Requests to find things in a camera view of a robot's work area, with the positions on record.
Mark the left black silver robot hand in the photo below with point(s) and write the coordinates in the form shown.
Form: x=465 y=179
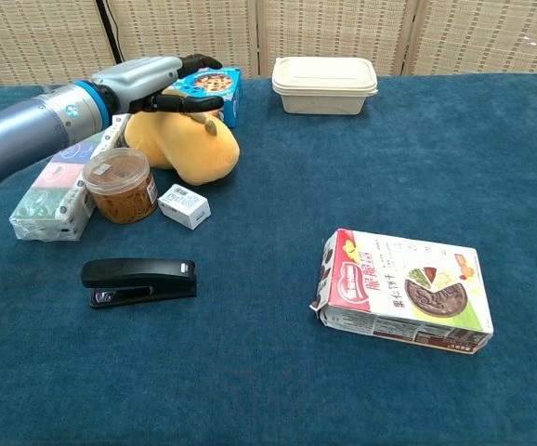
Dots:
x=138 y=83

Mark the yellow plush toy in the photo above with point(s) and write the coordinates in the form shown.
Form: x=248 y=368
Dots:
x=194 y=148

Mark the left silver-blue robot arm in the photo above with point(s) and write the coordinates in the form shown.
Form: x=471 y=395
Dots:
x=27 y=130

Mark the black tripod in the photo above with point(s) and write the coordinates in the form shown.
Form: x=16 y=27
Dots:
x=110 y=32

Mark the blue cookie box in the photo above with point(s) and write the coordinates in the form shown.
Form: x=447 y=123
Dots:
x=224 y=86

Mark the clear jar of rubber bands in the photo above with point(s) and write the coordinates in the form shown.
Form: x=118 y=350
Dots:
x=120 y=190

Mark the small white box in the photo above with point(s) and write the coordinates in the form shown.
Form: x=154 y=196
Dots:
x=185 y=206

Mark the pastel tissue multipack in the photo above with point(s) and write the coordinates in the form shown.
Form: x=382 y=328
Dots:
x=50 y=200

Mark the beige lidded lunch box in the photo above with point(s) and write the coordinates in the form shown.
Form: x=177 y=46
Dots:
x=324 y=86

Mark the black stapler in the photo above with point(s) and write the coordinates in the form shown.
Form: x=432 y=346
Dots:
x=138 y=274

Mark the blue felt table cloth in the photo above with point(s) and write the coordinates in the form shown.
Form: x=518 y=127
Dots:
x=296 y=195

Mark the bamboo folding screen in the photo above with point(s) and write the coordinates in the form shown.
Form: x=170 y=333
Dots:
x=343 y=28

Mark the white red biscuit box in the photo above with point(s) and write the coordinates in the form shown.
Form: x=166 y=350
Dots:
x=408 y=288

